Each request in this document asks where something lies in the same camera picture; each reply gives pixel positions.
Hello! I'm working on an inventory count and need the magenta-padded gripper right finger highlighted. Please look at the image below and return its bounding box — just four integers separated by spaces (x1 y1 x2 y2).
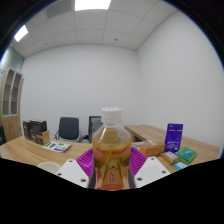
128 146 172 189

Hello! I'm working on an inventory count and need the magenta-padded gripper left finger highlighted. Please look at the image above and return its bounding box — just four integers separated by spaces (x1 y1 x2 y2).
54 147 96 189

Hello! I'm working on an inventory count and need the orange-labelled drink bottle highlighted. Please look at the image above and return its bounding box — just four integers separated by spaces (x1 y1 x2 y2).
91 106 133 191

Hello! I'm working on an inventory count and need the orange-brown carton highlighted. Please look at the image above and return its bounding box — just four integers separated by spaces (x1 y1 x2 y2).
139 142 166 158

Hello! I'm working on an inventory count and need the small tan flat box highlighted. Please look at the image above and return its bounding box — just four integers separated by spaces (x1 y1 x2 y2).
160 150 181 165

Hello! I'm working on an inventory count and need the white printed leaflet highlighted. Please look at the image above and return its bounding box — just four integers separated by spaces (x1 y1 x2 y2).
42 141 73 153

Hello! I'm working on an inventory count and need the small light blue box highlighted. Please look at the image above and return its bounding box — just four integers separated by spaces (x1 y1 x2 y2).
173 161 188 171

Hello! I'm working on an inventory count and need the green flat box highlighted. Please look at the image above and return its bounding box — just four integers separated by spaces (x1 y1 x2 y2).
174 146 198 165

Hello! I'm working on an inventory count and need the wooden side desk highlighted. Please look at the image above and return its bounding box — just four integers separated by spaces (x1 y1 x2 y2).
123 124 221 158

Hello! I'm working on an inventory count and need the purple upright box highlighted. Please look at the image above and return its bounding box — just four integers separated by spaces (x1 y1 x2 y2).
164 123 184 154

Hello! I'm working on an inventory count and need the dark solid-back office chair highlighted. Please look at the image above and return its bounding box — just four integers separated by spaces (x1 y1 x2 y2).
53 116 81 143

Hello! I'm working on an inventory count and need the tan cardboard box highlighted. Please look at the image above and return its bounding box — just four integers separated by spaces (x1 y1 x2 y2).
32 130 51 146

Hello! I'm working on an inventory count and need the black mesh-back office chair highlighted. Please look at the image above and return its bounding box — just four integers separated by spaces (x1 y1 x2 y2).
79 115 103 144

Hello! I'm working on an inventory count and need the wide dark brown box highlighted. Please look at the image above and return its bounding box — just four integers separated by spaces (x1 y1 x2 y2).
29 119 48 141

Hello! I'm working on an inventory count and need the narrow dark brown box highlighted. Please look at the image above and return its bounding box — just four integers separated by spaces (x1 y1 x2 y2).
22 120 32 140

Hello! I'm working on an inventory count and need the wooden shelf cabinet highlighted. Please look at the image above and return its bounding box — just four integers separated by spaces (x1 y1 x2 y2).
0 67 25 143

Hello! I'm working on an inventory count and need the small rectangular ceiling light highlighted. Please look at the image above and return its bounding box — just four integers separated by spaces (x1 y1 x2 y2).
13 24 29 43

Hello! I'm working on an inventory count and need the ceiling air vent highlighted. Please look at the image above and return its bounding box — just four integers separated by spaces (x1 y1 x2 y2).
45 0 73 19

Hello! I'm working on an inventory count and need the large rectangular ceiling light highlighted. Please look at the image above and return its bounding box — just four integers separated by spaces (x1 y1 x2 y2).
74 0 112 12

